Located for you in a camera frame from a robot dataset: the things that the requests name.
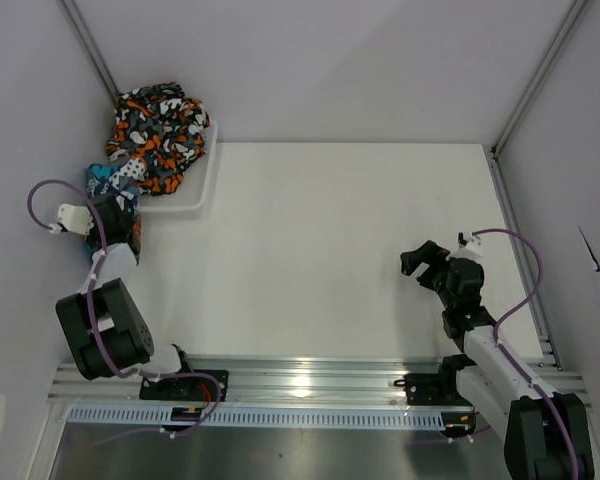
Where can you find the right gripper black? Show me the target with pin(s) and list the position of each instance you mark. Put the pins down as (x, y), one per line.
(429, 253)

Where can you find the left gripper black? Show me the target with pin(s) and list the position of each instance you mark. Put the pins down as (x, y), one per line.
(94, 236)

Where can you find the blue orange patterned shorts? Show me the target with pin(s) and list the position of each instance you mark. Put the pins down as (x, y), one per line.
(120, 179)

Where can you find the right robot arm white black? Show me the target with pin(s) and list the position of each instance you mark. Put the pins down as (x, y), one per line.
(545, 433)

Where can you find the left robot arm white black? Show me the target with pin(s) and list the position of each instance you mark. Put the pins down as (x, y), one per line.
(104, 328)

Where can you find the black orange camouflage shorts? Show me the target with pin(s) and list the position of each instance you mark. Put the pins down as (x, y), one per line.
(159, 132)

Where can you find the white plastic basket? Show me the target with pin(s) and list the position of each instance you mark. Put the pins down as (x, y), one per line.
(195, 193)

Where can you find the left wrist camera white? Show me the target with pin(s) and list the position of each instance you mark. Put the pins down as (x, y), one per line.
(72, 219)

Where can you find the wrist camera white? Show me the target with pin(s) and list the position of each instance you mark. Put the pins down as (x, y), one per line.
(72, 219)
(469, 247)

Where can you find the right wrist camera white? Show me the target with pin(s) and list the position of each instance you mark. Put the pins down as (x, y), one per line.
(469, 247)

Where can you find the right side aluminium rail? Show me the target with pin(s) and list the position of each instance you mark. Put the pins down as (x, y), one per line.
(526, 264)

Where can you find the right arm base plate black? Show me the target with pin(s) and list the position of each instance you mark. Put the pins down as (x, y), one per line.
(428, 389)

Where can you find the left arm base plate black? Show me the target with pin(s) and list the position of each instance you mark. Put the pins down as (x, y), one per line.
(179, 389)

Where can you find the aluminium mounting rail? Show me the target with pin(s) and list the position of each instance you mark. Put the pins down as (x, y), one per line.
(293, 382)

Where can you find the white slotted cable duct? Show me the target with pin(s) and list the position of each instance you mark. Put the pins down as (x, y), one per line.
(228, 416)

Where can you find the left aluminium frame post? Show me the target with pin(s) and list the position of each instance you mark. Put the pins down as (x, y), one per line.
(89, 46)

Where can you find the aluminium frame post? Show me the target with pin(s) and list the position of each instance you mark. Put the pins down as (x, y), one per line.
(89, 46)
(557, 46)

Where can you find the right aluminium frame post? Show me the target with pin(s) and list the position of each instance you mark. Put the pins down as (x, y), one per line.
(557, 46)

